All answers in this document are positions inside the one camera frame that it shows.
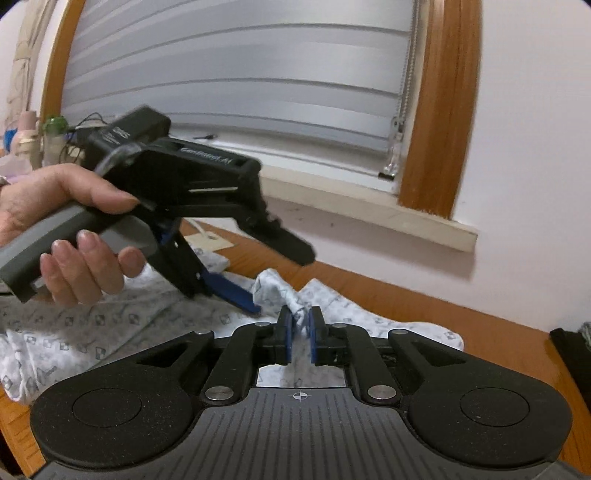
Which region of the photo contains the large black folded garment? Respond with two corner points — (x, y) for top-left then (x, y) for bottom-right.
(549, 327), (591, 393)

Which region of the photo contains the wooden window frame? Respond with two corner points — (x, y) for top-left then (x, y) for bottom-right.
(39, 0), (483, 219)

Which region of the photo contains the person's left hand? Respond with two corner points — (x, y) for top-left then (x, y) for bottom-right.
(0, 164), (146, 308)

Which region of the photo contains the white patterned garment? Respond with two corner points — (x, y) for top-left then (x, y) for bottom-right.
(0, 249), (465, 403)

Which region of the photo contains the blind pull chain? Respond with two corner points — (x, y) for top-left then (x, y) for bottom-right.
(379, 4), (423, 182)

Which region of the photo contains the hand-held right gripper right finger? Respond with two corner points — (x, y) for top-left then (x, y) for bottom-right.
(309, 306), (467, 408)

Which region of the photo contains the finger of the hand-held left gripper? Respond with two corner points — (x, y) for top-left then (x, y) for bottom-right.
(157, 222), (262, 315)
(235, 203), (317, 266)

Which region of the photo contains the green topped bottle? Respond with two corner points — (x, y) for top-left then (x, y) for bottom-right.
(43, 114), (68, 165)

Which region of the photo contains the grey window blind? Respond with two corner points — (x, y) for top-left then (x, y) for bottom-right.
(60, 0), (416, 179)

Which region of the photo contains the beige curtain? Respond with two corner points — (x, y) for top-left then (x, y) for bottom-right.
(4, 0), (58, 153)

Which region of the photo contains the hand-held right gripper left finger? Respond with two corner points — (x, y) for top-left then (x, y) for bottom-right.
(139, 306), (293, 408)

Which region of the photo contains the beige window sill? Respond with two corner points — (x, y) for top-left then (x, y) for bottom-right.
(175, 134), (478, 254)

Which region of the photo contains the beige card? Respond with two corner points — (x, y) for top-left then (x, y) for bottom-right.
(185, 222), (232, 253)

